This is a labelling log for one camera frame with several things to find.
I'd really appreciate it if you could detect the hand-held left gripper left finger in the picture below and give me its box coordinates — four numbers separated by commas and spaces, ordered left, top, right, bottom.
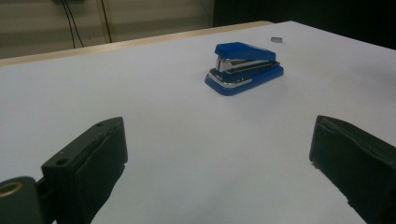
41, 116, 129, 224

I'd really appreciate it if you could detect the black hanging cable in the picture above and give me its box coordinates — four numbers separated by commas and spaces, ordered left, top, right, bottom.
65, 0, 86, 49
60, 0, 77, 49

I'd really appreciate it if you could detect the blue stapler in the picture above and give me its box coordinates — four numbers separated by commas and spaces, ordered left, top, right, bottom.
204, 41, 285, 97

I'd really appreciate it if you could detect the white table board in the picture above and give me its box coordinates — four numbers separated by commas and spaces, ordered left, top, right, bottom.
0, 21, 396, 224

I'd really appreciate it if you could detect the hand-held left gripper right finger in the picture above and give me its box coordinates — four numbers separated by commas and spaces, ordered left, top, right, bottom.
308, 115, 396, 224

